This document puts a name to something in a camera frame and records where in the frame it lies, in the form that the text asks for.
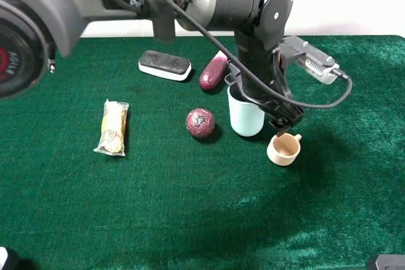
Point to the dark red round ball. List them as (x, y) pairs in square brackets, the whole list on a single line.
[(200, 123)]

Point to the green velvet tablecloth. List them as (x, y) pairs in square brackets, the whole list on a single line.
[(179, 202)]

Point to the black and white eraser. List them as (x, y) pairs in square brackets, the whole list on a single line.
[(164, 65)]

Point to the small wooden cup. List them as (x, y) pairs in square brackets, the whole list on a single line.
[(283, 150)]

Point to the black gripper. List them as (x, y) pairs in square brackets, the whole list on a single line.
[(267, 67)]

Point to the purple toy eggplant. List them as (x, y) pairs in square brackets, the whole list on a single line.
[(213, 72)]

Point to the wrapped biscuit packet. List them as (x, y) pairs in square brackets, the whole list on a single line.
[(113, 128)]

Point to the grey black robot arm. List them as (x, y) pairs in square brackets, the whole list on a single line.
[(33, 31)]

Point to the light teal cylindrical cup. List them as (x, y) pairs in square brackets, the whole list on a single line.
[(246, 119)]

